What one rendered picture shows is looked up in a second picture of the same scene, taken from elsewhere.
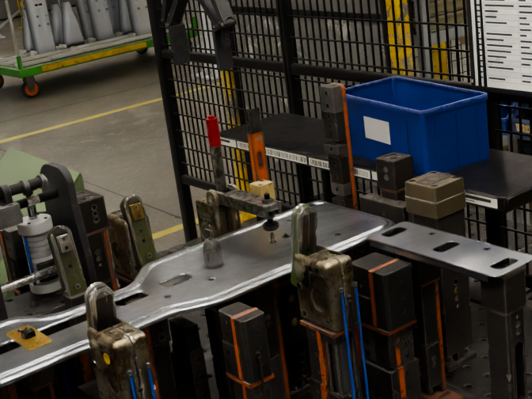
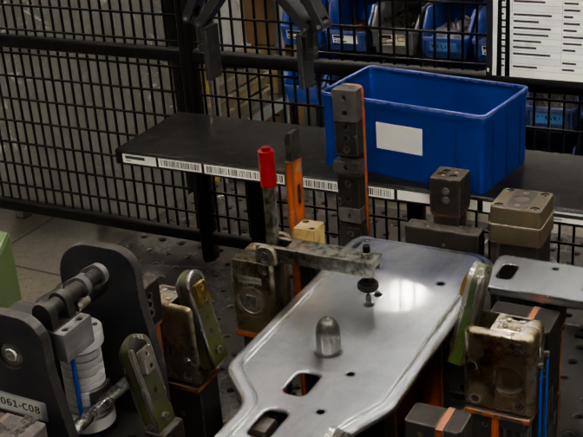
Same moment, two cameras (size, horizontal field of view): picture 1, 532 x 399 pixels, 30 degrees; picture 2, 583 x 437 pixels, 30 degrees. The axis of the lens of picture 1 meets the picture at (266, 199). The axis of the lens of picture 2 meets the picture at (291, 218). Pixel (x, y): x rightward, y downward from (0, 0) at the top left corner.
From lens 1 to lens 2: 0.84 m
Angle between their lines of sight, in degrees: 25
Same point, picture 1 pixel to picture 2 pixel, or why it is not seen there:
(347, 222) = (433, 264)
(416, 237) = (543, 277)
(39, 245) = (91, 366)
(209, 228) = (254, 294)
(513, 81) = (548, 69)
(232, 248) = not seen: hidden behind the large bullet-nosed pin
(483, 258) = not seen: outside the picture
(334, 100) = (356, 106)
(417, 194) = (511, 220)
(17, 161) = not seen: outside the picture
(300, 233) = (479, 300)
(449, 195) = (546, 218)
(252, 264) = (379, 342)
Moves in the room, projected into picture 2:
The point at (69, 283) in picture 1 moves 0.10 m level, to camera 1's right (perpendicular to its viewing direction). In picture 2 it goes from (156, 414) to (235, 388)
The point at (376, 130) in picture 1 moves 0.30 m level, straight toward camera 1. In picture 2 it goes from (398, 139) to (494, 205)
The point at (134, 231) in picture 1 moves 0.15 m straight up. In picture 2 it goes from (201, 320) to (189, 211)
